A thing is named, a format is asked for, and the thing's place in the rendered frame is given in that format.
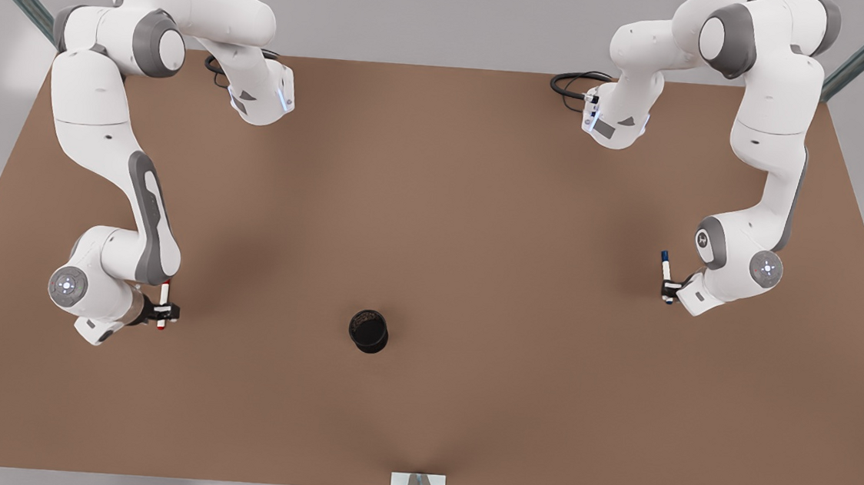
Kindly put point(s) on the white frame foot plate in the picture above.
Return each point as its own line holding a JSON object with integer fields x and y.
{"x": 398, "y": 482}

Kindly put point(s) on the white pen with red cap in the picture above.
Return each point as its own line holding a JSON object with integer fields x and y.
{"x": 164, "y": 292}

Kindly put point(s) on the black cylindrical cup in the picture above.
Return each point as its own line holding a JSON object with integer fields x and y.
{"x": 369, "y": 331}

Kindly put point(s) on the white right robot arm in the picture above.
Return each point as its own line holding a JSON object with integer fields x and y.
{"x": 92, "y": 100}

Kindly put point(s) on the white pen with blue cap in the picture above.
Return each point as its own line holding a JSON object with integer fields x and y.
{"x": 666, "y": 269}

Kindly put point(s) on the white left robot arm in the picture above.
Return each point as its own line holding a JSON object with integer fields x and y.
{"x": 775, "y": 92}

